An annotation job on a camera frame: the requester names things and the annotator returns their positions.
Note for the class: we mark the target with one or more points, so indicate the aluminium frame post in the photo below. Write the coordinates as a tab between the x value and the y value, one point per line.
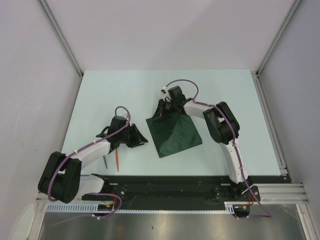
279	35
48	13

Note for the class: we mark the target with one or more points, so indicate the front aluminium extrusion rail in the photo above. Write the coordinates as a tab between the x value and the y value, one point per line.
280	192

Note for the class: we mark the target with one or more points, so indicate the white slotted cable duct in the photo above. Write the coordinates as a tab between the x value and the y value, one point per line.
102	209

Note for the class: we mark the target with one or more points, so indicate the right aluminium frame post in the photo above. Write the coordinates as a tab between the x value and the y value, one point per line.
279	35

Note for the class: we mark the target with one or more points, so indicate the left aluminium frame post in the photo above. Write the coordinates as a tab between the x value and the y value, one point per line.
48	13

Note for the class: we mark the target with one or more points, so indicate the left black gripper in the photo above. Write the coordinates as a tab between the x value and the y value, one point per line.
138	139

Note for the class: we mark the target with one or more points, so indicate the orange plastic fork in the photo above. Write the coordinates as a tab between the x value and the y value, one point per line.
117	160

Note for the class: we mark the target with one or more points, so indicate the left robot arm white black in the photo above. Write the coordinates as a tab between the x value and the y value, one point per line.
61	179

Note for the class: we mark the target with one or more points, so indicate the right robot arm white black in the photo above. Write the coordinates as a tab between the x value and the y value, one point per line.
223	128

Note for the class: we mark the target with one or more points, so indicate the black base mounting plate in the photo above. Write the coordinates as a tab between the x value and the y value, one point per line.
172	180

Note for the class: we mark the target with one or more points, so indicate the right aluminium table rail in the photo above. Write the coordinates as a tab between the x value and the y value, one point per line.
277	147

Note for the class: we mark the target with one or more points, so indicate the teal plastic utensil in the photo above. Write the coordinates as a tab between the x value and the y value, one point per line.
105	162

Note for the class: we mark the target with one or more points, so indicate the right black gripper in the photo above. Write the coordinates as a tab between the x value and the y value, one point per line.
160	111

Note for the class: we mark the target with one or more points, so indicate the dark green cloth napkin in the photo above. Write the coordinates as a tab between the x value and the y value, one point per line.
173	133

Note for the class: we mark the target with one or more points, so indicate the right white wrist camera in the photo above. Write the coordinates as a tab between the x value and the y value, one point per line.
165	92

